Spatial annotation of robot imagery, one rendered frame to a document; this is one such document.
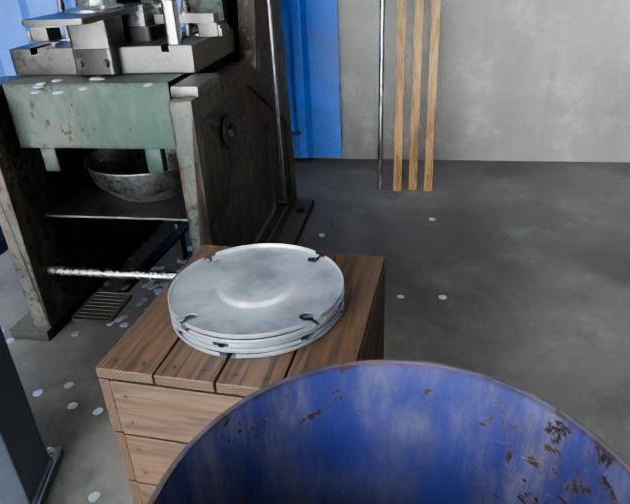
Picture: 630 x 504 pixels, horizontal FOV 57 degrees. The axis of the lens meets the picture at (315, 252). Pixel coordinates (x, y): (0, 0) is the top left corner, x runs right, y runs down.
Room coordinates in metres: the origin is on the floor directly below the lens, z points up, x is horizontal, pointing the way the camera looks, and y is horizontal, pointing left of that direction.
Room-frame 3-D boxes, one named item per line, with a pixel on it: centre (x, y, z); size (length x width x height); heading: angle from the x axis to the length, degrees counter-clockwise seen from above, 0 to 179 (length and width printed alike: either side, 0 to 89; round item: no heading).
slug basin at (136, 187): (1.51, 0.43, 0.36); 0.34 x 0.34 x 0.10
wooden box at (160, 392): (0.82, 0.10, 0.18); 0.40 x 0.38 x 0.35; 165
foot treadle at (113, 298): (1.38, 0.46, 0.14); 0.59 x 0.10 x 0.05; 169
